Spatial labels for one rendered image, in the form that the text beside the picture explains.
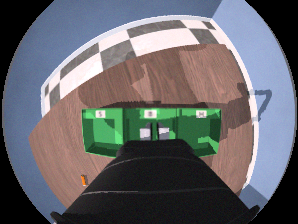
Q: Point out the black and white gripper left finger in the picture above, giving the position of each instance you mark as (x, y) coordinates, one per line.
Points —
(146, 133)

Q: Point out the green open-top bin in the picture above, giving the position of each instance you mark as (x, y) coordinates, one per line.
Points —
(110, 128)

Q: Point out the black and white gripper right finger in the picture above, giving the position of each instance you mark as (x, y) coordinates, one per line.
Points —
(162, 132)

